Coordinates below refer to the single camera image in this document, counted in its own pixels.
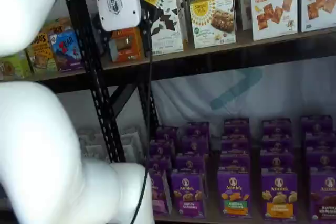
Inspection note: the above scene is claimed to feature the black cable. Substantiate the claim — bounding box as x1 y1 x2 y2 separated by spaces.
130 166 149 224

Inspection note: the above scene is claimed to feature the purple Annie's box pink label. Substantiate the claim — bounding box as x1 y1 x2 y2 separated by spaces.
149 169 173 216
146 155 172 172
149 140 176 158
156 126 180 142

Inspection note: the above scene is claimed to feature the white fabric backdrop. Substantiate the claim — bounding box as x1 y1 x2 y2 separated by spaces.
152 58 336 156

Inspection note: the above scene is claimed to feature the purple Annie's box orange label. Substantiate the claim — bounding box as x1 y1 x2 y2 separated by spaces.
261 172 299 220
261 118 292 137
260 134 294 154
259 152 295 174

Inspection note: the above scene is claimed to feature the blue Z Bar box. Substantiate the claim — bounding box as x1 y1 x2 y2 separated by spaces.
49 26 85 73

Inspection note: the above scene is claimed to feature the red pretzel crackers box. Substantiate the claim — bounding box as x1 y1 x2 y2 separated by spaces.
249 0 299 41
237 0 253 31

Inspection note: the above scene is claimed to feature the blue pretzel crackers box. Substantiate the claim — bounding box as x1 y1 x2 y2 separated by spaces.
300 0 336 33

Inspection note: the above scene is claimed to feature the orange snack box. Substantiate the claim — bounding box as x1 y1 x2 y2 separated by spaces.
109 26 144 63

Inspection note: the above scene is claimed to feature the green snack box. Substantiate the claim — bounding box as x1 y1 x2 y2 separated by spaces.
0 52 32 81

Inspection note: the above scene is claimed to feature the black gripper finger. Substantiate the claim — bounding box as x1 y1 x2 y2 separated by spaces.
141 0 165 24

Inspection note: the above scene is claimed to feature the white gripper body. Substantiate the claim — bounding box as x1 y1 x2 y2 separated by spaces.
93 0 140 32

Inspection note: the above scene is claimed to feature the white patterned tall box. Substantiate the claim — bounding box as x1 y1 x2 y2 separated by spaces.
122 126 144 141
122 136 145 162
83 142 108 161
77 128 97 145

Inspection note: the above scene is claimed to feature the yellow snack bar box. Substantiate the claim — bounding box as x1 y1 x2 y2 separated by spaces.
25 20 58 74

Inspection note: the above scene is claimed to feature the black metal shelving rack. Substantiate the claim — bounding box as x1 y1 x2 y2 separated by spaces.
64 0 336 224
34 0 158 163

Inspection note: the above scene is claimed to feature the purple Annie's box brown label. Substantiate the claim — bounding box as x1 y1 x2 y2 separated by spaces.
309 170 336 222
300 115 333 134
303 132 336 153
306 150 336 172

